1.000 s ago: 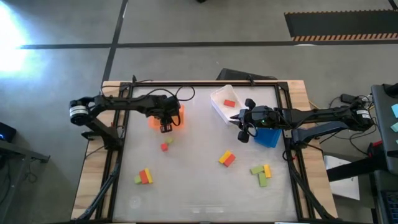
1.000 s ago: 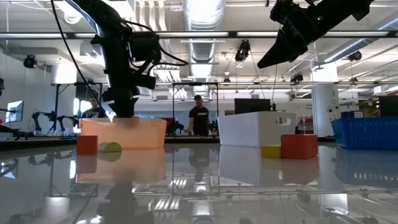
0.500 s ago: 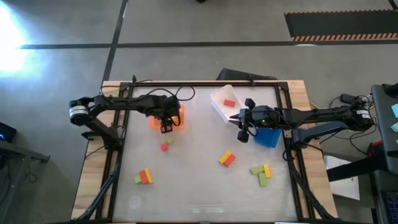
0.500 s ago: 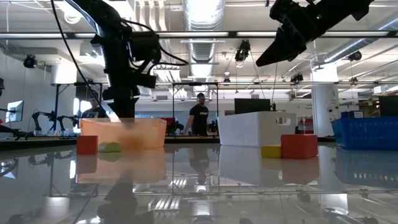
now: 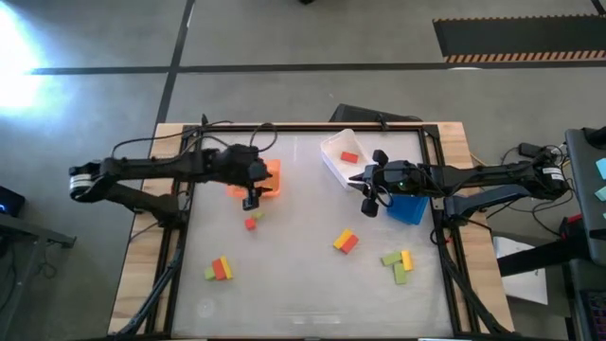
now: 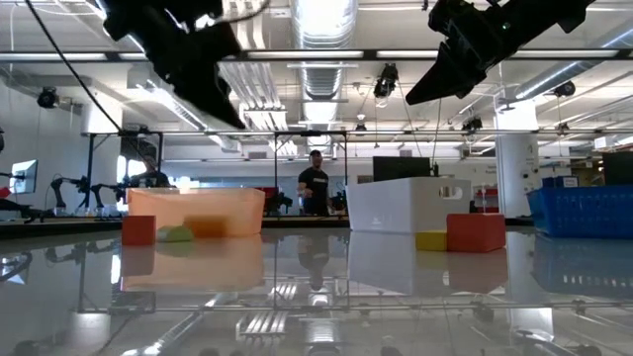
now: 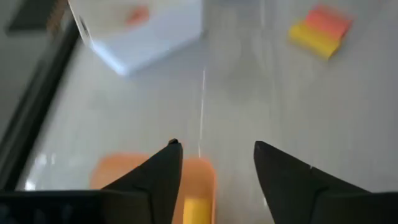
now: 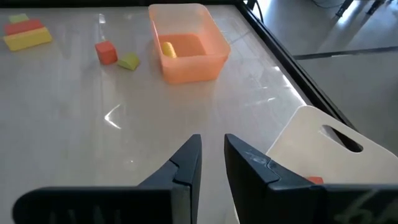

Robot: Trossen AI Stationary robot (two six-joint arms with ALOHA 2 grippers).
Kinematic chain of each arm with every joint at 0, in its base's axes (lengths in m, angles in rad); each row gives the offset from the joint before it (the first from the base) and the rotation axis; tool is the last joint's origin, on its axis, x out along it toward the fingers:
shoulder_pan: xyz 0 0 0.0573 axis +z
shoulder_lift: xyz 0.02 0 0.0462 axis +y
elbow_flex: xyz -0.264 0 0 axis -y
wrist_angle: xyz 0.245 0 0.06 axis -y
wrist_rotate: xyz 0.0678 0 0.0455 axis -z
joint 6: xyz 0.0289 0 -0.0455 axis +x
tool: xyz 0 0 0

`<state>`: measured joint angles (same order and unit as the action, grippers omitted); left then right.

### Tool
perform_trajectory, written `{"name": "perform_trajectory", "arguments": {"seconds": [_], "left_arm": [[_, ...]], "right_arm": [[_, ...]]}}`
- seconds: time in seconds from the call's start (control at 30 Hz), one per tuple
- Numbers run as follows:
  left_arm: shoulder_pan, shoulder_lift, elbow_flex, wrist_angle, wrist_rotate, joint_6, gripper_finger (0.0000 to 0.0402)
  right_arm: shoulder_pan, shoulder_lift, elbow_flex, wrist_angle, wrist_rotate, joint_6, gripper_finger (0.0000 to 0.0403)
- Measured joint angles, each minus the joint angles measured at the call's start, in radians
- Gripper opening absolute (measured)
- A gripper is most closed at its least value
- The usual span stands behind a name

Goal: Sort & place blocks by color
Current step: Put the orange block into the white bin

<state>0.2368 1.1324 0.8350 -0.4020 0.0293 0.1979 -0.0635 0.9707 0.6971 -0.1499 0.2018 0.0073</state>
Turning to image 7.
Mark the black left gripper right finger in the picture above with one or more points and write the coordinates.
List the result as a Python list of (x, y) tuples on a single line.
[(286, 186)]

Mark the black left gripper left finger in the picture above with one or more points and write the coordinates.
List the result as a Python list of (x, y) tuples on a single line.
[(161, 180)]

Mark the yellow cylinder block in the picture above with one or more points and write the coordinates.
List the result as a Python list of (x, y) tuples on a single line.
[(197, 213)]

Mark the yellow rectangular block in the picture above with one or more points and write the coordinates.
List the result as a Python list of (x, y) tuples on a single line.
[(311, 40)]

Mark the large red block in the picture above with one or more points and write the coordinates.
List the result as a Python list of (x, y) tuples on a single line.
[(328, 21)]

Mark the orange translucent plastic bin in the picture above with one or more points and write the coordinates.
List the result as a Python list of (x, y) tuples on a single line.
[(202, 180)]

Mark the white plastic bin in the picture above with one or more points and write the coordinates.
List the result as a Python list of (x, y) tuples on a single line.
[(149, 46)]

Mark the black hazard-striped floor mat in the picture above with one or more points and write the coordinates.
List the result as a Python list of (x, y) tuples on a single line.
[(28, 18)]

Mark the black metal table frame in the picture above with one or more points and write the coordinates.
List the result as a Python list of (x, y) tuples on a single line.
[(37, 102)]

